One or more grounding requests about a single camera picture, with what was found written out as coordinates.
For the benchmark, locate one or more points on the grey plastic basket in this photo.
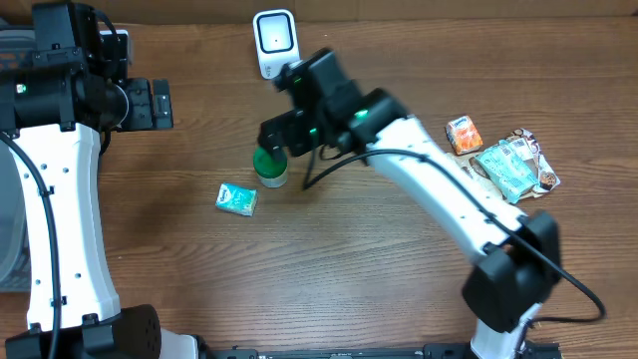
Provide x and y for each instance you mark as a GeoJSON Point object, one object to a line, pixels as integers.
{"type": "Point", "coordinates": [16, 41]}

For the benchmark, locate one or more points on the orange tissue packet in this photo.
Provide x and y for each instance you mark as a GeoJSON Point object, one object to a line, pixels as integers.
{"type": "Point", "coordinates": [463, 135]}

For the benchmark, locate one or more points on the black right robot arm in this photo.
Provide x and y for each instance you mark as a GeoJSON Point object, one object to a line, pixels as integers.
{"type": "Point", "coordinates": [512, 254]}

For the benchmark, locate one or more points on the green lid jar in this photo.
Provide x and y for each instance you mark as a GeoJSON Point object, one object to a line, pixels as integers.
{"type": "Point", "coordinates": [271, 172]}

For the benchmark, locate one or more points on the green wipes packet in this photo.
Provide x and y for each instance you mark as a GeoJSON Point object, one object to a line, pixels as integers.
{"type": "Point", "coordinates": [507, 170]}

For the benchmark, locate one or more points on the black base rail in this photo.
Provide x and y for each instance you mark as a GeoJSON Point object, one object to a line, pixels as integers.
{"type": "Point", "coordinates": [349, 353]}

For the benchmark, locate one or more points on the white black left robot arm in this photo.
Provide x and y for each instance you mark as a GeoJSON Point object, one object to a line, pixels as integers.
{"type": "Point", "coordinates": [56, 117]}

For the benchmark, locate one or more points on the teal tissue packet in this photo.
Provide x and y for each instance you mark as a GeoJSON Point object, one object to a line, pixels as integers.
{"type": "Point", "coordinates": [236, 199]}

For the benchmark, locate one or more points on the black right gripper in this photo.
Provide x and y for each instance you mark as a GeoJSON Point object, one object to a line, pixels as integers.
{"type": "Point", "coordinates": [297, 124]}

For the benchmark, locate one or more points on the clear bread bag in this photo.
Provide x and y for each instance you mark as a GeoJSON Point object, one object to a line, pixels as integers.
{"type": "Point", "coordinates": [529, 149]}

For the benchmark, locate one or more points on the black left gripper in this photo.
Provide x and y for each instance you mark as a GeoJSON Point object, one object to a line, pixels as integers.
{"type": "Point", "coordinates": [142, 104]}

